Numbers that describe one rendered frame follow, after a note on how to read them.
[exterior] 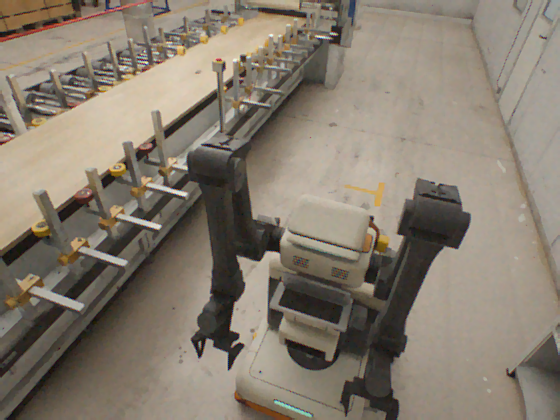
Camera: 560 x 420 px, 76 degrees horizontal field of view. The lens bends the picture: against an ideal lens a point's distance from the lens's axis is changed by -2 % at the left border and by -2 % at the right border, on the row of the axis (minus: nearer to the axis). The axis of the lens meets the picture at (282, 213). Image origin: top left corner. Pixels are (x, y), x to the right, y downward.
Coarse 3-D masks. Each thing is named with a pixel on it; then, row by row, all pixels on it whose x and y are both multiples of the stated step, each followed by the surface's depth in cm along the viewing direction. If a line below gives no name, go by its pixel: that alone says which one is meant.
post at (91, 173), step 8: (88, 168) 153; (88, 176) 155; (96, 176) 156; (96, 184) 157; (96, 192) 160; (104, 192) 163; (96, 200) 163; (104, 200) 165; (104, 208) 166; (104, 216) 169; (112, 232) 176
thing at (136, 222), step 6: (84, 210) 179; (90, 210) 177; (96, 210) 176; (120, 216) 174; (126, 216) 174; (126, 222) 173; (132, 222) 172; (138, 222) 171; (144, 222) 172; (150, 222) 172; (144, 228) 171; (150, 228) 170; (156, 228) 169
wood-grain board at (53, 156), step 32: (256, 32) 421; (160, 64) 320; (192, 64) 324; (128, 96) 264; (160, 96) 266; (192, 96) 269; (64, 128) 222; (96, 128) 224; (128, 128) 226; (0, 160) 192; (32, 160) 193; (64, 160) 195; (96, 160) 196; (0, 192) 171; (32, 192) 173; (64, 192) 174; (0, 224) 155; (32, 224) 156
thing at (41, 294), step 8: (16, 280) 139; (32, 288) 137; (32, 296) 137; (40, 296) 134; (48, 296) 134; (56, 296) 134; (56, 304) 134; (64, 304) 132; (72, 304) 132; (80, 304) 132; (80, 312) 131
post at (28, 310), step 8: (0, 256) 122; (0, 264) 123; (0, 272) 124; (8, 272) 127; (0, 280) 126; (8, 280) 127; (8, 288) 128; (16, 288) 131; (16, 296) 132; (32, 304) 140; (24, 312) 138; (32, 312) 141
